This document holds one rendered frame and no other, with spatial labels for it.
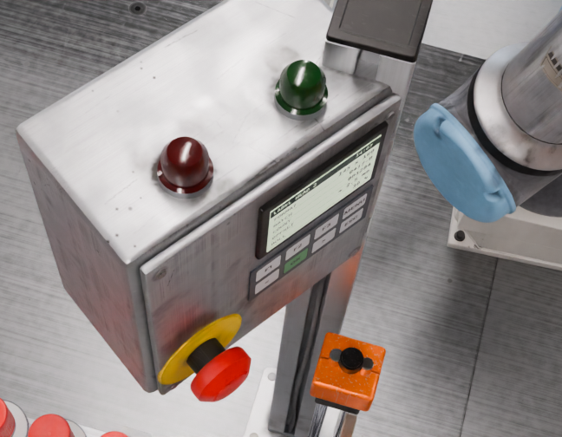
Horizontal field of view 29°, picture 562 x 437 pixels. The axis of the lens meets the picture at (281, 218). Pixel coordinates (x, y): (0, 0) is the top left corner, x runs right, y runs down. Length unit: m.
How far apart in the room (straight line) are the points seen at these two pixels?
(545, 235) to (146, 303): 0.72
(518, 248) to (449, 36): 0.31
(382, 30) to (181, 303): 0.17
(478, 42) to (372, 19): 0.86
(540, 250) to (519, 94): 0.37
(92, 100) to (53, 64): 0.81
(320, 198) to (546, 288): 0.71
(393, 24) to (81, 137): 0.16
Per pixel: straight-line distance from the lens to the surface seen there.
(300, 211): 0.55
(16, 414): 0.93
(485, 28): 1.41
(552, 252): 1.22
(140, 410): 1.14
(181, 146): 0.49
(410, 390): 1.16
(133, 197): 0.51
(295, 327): 0.85
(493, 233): 1.20
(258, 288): 0.61
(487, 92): 0.92
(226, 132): 0.52
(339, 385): 0.77
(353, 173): 0.57
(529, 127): 0.90
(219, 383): 0.61
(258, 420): 1.13
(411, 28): 0.53
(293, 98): 0.52
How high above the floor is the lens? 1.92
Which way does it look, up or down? 63 degrees down
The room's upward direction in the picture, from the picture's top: 7 degrees clockwise
